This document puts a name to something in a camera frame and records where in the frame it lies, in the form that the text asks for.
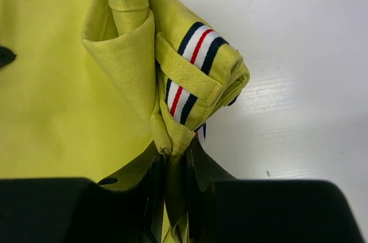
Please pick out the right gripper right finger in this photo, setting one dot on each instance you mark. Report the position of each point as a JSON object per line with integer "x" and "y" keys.
{"x": 222, "y": 208}

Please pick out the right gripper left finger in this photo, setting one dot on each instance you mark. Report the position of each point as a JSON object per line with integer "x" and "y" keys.
{"x": 126, "y": 206}

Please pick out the yellow cloth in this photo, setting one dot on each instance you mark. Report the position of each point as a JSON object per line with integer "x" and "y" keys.
{"x": 87, "y": 85}

